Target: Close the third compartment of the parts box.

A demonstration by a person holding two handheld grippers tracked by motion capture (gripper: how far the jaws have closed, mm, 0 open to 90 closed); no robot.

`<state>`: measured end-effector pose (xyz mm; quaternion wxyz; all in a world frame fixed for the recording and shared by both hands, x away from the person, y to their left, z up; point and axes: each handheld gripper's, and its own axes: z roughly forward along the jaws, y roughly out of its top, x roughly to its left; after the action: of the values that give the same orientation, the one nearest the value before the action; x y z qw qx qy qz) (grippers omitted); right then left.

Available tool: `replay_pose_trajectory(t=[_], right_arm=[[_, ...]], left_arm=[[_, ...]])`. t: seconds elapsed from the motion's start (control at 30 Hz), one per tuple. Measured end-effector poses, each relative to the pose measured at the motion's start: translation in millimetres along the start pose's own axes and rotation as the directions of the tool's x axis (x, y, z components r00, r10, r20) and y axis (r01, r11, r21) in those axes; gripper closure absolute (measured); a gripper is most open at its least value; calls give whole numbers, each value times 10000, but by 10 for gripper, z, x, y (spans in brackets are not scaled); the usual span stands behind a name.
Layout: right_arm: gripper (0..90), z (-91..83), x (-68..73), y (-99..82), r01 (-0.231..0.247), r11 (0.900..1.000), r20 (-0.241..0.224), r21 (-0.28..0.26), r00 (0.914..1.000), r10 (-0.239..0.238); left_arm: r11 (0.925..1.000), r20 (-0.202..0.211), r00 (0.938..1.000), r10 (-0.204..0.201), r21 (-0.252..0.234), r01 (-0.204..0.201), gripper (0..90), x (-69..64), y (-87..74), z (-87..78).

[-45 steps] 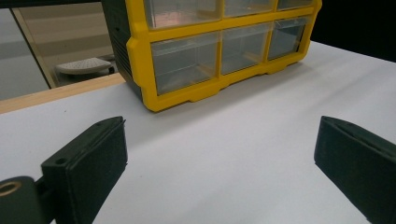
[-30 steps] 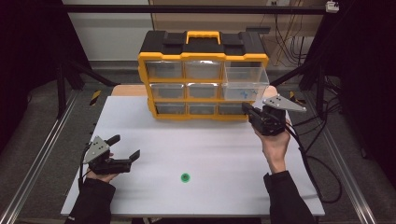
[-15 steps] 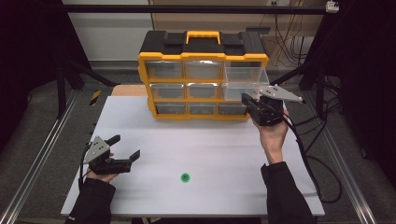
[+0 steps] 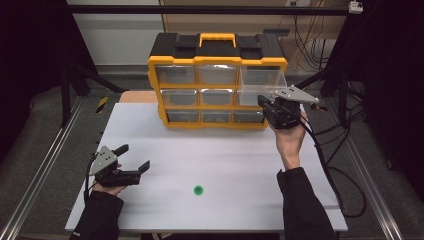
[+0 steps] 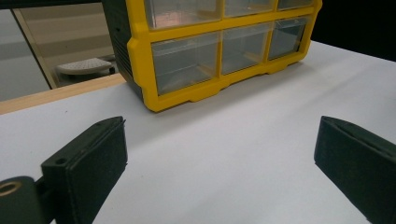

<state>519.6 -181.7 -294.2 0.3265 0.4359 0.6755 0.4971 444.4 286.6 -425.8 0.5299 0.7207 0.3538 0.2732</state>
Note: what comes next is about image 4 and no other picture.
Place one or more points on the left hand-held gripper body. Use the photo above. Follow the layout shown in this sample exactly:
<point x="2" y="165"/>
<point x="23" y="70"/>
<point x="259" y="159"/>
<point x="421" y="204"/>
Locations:
<point x="103" y="161"/>

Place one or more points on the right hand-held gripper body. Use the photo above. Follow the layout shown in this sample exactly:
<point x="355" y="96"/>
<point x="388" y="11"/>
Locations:
<point x="283" y="115"/>

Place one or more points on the clear plastic drawer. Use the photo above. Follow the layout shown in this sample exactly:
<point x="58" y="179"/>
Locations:
<point x="263" y="78"/>
<point x="180" y="97"/>

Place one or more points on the green round part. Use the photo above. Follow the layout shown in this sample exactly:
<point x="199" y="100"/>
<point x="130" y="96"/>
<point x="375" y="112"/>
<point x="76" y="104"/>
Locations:
<point x="198" y="190"/>

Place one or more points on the yellow black organizer cabinet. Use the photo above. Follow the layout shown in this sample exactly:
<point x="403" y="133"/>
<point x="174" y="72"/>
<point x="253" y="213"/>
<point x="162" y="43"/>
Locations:
<point x="186" y="50"/>

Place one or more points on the person's right hand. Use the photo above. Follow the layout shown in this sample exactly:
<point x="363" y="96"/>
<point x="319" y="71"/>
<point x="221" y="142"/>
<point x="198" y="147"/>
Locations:
<point x="290" y="143"/>

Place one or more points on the person's left hand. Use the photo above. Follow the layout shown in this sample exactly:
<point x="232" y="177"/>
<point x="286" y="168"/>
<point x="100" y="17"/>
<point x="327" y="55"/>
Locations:
<point x="111" y="190"/>

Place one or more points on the yellow black hazard tape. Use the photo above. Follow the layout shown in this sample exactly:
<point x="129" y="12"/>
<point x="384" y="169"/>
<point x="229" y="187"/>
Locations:
<point x="318" y="107"/>
<point x="102" y="104"/>

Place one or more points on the light wooden board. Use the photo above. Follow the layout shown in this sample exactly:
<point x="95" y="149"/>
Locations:
<point x="136" y="97"/>

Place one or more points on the grid of clear drawers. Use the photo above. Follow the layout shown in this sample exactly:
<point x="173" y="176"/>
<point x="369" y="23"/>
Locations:
<point x="216" y="74"/>

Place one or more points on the black metal stand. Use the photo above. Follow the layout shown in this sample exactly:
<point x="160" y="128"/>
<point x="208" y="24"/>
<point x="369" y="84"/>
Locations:
<point x="343" y="96"/>
<point x="65" y="96"/>

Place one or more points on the black flat box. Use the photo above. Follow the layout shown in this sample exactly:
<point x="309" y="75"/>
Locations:
<point x="276" y="32"/>

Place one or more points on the light wooden furniture panel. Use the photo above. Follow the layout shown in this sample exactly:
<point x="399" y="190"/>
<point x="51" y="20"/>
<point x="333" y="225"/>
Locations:
<point x="233" y="23"/>

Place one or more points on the white power strip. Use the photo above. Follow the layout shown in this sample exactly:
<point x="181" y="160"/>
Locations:
<point x="296" y="2"/>

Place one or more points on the black crossbar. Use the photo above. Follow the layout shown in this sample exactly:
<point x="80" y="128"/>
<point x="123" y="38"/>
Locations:
<point x="200" y="10"/>

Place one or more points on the black curtain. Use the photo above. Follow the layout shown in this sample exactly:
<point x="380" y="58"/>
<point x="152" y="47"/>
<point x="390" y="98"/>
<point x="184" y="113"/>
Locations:
<point x="26" y="66"/>
<point x="393" y="66"/>

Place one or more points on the small white device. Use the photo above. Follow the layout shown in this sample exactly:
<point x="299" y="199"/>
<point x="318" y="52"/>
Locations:
<point x="355" y="7"/>

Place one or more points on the aluminium frame rail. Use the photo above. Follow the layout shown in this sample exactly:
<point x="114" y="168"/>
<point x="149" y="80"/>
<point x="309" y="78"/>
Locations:
<point x="371" y="186"/>
<point x="37" y="180"/>

